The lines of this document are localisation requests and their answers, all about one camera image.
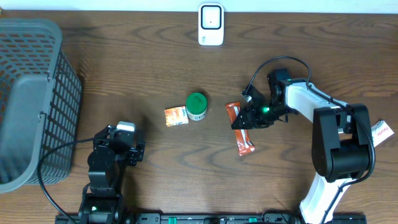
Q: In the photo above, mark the white barcode scanner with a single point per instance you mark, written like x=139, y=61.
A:
x=210, y=24

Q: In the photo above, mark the white Panadol box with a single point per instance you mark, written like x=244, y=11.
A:
x=380, y=132

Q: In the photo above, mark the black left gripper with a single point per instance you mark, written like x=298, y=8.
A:
x=101, y=142

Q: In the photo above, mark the orange snack packet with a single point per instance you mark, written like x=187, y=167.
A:
x=176, y=116

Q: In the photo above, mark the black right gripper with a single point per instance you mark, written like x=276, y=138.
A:
x=249, y=121

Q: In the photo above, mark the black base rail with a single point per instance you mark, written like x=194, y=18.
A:
x=272, y=217

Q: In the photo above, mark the green lid jar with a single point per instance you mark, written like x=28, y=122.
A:
x=196, y=105

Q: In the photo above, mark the red Top chocolate bar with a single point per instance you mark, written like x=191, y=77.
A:
x=245, y=146

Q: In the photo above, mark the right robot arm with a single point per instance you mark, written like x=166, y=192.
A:
x=342, y=144

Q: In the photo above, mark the grey plastic basket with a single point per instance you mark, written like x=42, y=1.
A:
x=40, y=98

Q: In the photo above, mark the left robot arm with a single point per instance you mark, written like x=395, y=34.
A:
x=102, y=198

